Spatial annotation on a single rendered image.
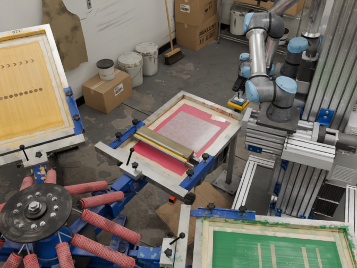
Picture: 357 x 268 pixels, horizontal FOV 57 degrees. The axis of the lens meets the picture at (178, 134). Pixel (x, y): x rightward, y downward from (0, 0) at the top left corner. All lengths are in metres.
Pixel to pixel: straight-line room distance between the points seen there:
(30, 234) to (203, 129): 1.32
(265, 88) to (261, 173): 1.38
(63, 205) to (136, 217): 1.55
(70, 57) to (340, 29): 2.85
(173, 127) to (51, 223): 1.16
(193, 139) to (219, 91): 2.21
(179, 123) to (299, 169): 0.89
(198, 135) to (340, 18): 1.08
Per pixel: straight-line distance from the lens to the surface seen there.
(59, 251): 1.48
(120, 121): 3.95
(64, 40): 3.84
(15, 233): 1.51
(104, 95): 3.95
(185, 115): 2.43
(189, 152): 1.99
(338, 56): 1.94
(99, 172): 3.41
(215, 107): 2.45
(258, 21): 2.02
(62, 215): 1.49
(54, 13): 3.73
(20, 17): 3.59
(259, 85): 1.83
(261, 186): 2.98
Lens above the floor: 2.46
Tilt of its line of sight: 42 degrees down
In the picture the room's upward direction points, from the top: 1 degrees counter-clockwise
